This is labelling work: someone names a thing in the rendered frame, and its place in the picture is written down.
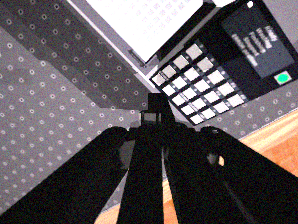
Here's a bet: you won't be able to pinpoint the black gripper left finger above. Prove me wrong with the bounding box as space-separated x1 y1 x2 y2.
0 93 164 224

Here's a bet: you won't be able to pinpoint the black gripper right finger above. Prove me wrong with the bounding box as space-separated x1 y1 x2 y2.
157 93 298 224

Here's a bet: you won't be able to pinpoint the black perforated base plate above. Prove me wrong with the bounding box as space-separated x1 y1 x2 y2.
0 0 298 215

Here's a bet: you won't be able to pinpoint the white multi-well plate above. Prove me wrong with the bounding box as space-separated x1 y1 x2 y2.
87 0 202 62

